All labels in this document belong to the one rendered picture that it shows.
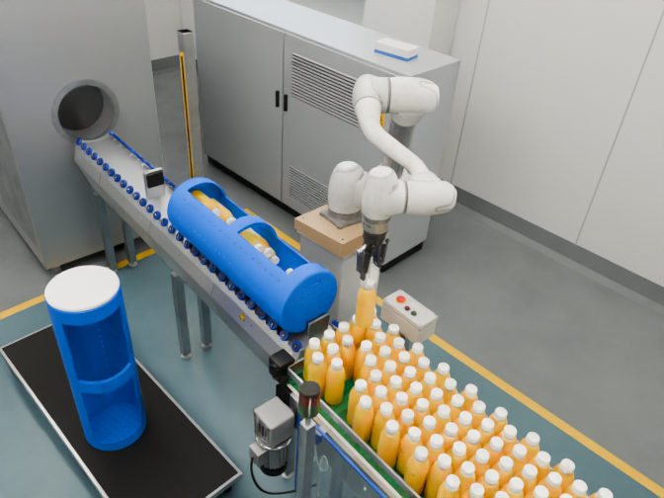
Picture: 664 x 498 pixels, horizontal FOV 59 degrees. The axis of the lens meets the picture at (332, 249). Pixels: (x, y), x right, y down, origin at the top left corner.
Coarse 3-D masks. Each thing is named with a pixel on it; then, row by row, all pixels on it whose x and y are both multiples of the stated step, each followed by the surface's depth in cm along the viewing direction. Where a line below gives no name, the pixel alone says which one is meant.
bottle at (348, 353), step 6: (342, 342) 214; (342, 348) 213; (348, 348) 213; (354, 348) 214; (342, 354) 214; (348, 354) 213; (354, 354) 215; (342, 360) 215; (348, 360) 215; (354, 360) 217; (348, 366) 216; (348, 372) 219; (348, 378) 221
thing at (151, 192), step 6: (156, 168) 305; (144, 174) 300; (150, 174) 301; (156, 174) 303; (162, 174) 305; (144, 180) 303; (150, 180) 302; (156, 180) 304; (162, 180) 307; (144, 186) 306; (150, 186) 304; (156, 186) 306; (162, 186) 311; (150, 192) 308; (156, 192) 310; (162, 192) 312; (150, 198) 309
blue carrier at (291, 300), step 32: (224, 192) 279; (192, 224) 255; (224, 224) 244; (256, 224) 245; (224, 256) 240; (256, 256) 230; (288, 256) 254; (256, 288) 227; (288, 288) 217; (320, 288) 226; (288, 320) 223
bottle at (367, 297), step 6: (360, 288) 206; (360, 294) 205; (366, 294) 203; (372, 294) 204; (360, 300) 205; (366, 300) 204; (372, 300) 204; (360, 306) 207; (366, 306) 206; (372, 306) 206; (360, 312) 208; (366, 312) 207; (372, 312) 208; (360, 318) 210; (366, 318) 209; (372, 318) 210; (360, 324) 211; (366, 324) 211; (372, 324) 212
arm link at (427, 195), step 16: (368, 112) 207; (368, 128) 203; (384, 144) 198; (400, 144) 197; (400, 160) 195; (416, 160) 192; (416, 176) 183; (432, 176) 183; (416, 192) 178; (432, 192) 179; (448, 192) 180; (416, 208) 180; (432, 208) 180; (448, 208) 182
